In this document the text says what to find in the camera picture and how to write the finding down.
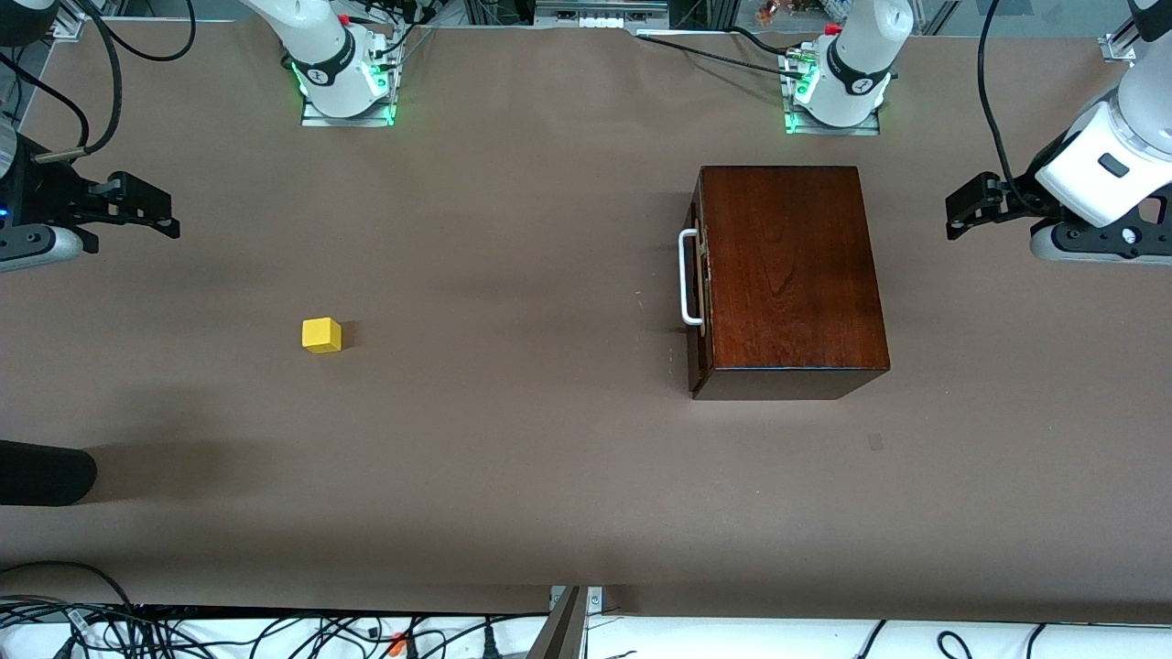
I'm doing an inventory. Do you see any yellow block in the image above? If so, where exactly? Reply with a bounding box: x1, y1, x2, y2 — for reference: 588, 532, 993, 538
301, 317, 343, 355

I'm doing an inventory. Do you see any white metal drawer handle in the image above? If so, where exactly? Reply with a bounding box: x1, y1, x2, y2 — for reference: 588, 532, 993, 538
678, 229, 706, 328

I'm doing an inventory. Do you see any light wood drawer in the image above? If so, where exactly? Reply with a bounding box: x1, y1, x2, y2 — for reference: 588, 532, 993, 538
689, 172, 713, 393

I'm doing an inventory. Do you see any dark brown wooden cabinet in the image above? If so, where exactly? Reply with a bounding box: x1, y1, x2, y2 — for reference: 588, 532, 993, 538
689, 166, 891, 401

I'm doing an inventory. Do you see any black cylindrical object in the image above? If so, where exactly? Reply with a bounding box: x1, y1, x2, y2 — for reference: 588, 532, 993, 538
0, 439, 98, 507

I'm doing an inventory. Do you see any white power strip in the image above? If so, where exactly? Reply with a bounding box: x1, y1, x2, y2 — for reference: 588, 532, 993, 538
536, 0, 671, 28

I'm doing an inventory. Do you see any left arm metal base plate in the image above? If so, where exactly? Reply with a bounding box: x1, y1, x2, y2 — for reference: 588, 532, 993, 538
783, 46, 882, 136

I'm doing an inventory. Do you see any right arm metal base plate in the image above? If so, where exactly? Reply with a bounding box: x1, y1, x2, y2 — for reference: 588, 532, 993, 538
300, 27, 399, 127

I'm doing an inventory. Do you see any black cable across table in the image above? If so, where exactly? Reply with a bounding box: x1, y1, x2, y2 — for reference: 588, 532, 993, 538
636, 32, 807, 79

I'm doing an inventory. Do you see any black looped cable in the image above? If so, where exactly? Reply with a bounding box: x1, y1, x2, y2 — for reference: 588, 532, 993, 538
0, 560, 138, 612

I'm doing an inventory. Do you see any aluminium profile post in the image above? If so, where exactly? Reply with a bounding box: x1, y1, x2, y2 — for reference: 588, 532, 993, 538
526, 586, 603, 659

